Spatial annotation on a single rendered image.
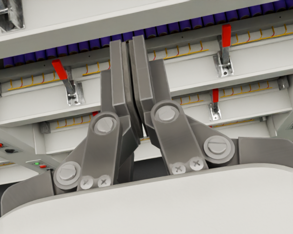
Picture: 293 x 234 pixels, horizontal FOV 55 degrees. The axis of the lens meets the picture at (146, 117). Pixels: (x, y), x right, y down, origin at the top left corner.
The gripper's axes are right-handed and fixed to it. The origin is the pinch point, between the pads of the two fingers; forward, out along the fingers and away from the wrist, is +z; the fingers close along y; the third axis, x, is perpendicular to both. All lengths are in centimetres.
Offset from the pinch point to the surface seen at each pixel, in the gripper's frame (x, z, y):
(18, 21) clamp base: -7.4, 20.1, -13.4
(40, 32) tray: -8.7, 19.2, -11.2
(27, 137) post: -39, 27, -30
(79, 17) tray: -8.4, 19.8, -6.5
